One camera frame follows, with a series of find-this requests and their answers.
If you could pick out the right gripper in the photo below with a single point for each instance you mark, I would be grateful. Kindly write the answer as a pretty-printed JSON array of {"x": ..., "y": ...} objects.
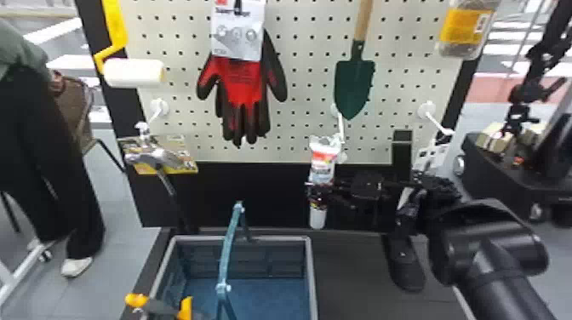
[{"x": 371, "y": 190}]

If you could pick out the white packaged brush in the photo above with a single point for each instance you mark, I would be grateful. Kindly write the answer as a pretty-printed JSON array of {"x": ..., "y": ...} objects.
[{"x": 324, "y": 156}]

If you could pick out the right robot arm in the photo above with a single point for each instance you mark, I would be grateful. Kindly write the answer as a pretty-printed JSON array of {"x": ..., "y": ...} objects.
[{"x": 491, "y": 250}]

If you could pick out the blue basket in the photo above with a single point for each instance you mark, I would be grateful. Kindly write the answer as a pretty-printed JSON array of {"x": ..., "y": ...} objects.
[{"x": 263, "y": 295}]

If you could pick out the green trowel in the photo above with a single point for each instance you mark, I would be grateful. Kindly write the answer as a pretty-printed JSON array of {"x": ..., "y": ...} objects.
[{"x": 354, "y": 85}]

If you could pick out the white pegboard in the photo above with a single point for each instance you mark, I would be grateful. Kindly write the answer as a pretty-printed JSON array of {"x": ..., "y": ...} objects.
[{"x": 304, "y": 76}]

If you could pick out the red black gloves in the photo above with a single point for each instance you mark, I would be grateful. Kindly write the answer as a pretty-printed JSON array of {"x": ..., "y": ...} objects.
[{"x": 241, "y": 85}]

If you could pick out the hammer on yellow card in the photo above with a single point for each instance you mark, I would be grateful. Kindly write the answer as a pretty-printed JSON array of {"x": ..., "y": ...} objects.
[{"x": 149, "y": 157}]

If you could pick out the orange black clamp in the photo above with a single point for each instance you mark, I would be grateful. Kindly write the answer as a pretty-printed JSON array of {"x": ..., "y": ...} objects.
[{"x": 156, "y": 306}]

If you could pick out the yellow labelled brush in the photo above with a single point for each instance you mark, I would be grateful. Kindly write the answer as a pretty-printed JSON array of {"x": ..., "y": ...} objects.
[{"x": 465, "y": 27}]

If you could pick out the yellow paint roller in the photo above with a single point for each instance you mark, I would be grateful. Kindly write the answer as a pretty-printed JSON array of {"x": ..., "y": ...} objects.
[{"x": 134, "y": 72}]

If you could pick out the brown chair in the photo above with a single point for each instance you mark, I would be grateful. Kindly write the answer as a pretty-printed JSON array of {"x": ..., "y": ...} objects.
[{"x": 73, "y": 105}]

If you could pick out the person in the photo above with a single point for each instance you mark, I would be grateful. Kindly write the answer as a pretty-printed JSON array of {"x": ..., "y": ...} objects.
[{"x": 40, "y": 156}]

